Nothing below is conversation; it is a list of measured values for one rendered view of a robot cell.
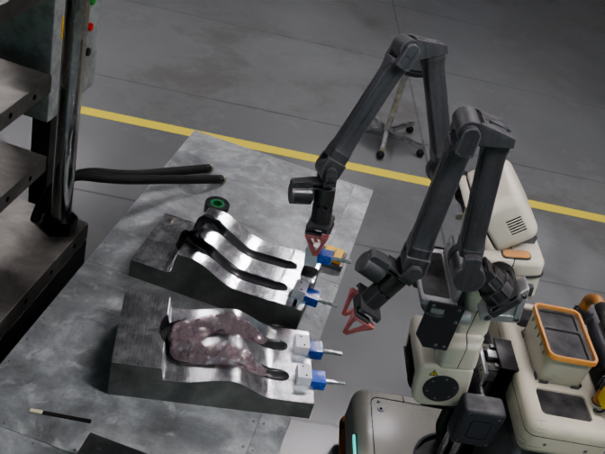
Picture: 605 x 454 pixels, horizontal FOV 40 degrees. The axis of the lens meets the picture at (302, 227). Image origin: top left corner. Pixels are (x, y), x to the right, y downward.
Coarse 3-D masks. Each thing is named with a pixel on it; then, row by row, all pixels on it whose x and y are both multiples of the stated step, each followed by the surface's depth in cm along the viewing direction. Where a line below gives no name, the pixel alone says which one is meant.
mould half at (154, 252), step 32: (160, 224) 249; (192, 224) 253; (224, 224) 245; (160, 256) 238; (192, 256) 229; (224, 256) 237; (288, 256) 247; (192, 288) 234; (224, 288) 231; (256, 288) 232; (288, 288) 234; (288, 320) 231
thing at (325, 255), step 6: (318, 246) 238; (306, 252) 237; (324, 252) 238; (330, 252) 238; (306, 258) 237; (312, 258) 237; (318, 258) 237; (324, 258) 237; (330, 258) 236; (336, 258) 238; (306, 264) 238; (312, 264) 238; (324, 264) 237
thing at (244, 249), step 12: (204, 216) 243; (216, 228) 241; (180, 240) 241; (192, 240) 245; (228, 240) 242; (216, 252) 235; (252, 252) 246; (228, 264) 236; (276, 264) 243; (288, 264) 244; (240, 276) 236; (252, 276) 237; (276, 288) 234
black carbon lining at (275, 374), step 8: (168, 320) 213; (160, 328) 210; (168, 328) 214; (264, 336) 221; (168, 344) 209; (264, 344) 219; (272, 344) 221; (280, 344) 221; (168, 352) 207; (176, 360) 204; (272, 368) 213; (272, 376) 211; (280, 376) 212; (288, 376) 212
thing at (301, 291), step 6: (300, 282) 233; (306, 282) 234; (294, 288) 231; (300, 288) 231; (306, 288) 232; (294, 294) 231; (300, 294) 231; (306, 294) 232; (312, 294) 233; (318, 294) 233; (306, 300) 232; (312, 300) 231; (318, 300) 231; (324, 300) 233; (312, 306) 233; (336, 306) 233
